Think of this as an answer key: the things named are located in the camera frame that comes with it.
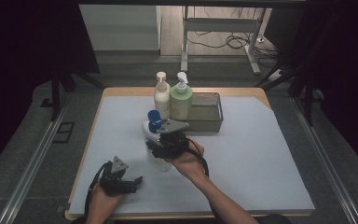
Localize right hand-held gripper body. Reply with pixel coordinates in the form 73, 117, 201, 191
150, 119, 198, 161

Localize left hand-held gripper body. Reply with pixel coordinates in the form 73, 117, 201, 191
97, 155, 131, 196

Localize white bottle with blue pump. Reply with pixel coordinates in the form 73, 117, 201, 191
141, 109, 173, 173

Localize green pump bottle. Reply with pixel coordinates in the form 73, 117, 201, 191
169, 71, 194, 121

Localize metal mesh basket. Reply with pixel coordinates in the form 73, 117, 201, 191
154, 91, 224, 133

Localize cream pump bottle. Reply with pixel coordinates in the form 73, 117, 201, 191
153, 71, 172, 120

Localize person's left hand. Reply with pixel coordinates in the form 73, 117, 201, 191
88, 182, 126, 219

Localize person's right hand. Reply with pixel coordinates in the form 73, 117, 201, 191
164, 139, 207, 182

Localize pale blue table mat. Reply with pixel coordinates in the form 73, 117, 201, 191
68, 95, 316, 217

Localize black stand legs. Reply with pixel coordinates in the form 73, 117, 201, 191
49, 70, 106, 122

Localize white cabinet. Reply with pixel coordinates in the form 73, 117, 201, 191
78, 4, 162, 51

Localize white power strip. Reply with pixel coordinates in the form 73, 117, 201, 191
268, 69, 286, 84

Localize black tripod legs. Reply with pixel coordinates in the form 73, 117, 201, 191
255, 55, 320, 127

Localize dark curtain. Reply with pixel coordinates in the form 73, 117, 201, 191
262, 0, 358, 178
0, 0, 101, 180

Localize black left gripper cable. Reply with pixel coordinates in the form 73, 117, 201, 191
83, 161, 113, 220

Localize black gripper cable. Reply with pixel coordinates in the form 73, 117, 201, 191
185, 138, 220, 220
83, 161, 113, 220

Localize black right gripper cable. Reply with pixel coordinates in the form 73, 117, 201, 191
185, 138, 220, 220

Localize aluminium floor rail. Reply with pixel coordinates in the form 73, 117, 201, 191
0, 92, 73, 224
290, 96, 358, 224

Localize black floor cables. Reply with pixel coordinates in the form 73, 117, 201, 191
186, 7, 282, 69

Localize white metal stand frame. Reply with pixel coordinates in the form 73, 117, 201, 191
180, 6, 267, 76

